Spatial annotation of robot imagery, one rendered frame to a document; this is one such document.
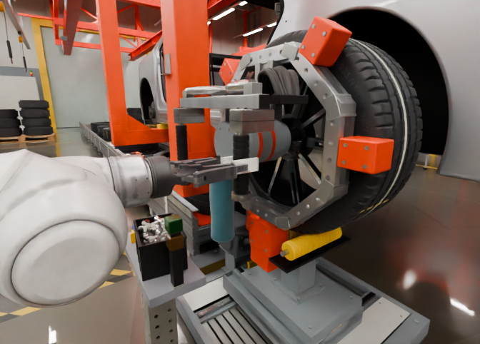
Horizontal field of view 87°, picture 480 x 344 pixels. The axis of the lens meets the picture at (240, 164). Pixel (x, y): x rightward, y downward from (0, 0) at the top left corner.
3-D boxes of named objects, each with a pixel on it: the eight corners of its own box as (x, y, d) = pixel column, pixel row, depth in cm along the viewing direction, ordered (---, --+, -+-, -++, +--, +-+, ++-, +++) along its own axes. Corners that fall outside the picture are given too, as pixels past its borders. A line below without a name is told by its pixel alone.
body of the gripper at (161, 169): (141, 192, 50) (186, 183, 55) (154, 205, 43) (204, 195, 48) (138, 154, 48) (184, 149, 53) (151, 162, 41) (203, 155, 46)
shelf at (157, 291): (206, 285, 78) (206, 276, 77) (150, 309, 69) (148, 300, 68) (161, 230, 113) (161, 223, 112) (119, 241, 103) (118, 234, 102)
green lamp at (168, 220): (183, 231, 70) (183, 218, 69) (169, 235, 67) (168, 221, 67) (178, 225, 73) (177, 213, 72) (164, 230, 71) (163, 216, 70)
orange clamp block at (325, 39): (332, 68, 66) (353, 33, 60) (312, 66, 62) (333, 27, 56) (316, 55, 70) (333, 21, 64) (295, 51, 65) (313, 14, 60)
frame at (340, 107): (343, 248, 69) (366, 29, 57) (328, 256, 65) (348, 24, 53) (233, 193, 113) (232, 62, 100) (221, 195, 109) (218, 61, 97)
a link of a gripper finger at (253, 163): (230, 160, 53) (232, 161, 52) (256, 157, 57) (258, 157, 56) (230, 174, 54) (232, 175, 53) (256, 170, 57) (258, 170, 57)
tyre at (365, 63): (296, 25, 104) (257, 161, 137) (249, 13, 91) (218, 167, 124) (483, 70, 60) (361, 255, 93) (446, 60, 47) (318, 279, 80)
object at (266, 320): (361, 325, 104) (363, 304, 102) (300, 377, 84) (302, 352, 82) (277, 263, 144) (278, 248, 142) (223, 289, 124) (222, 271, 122)
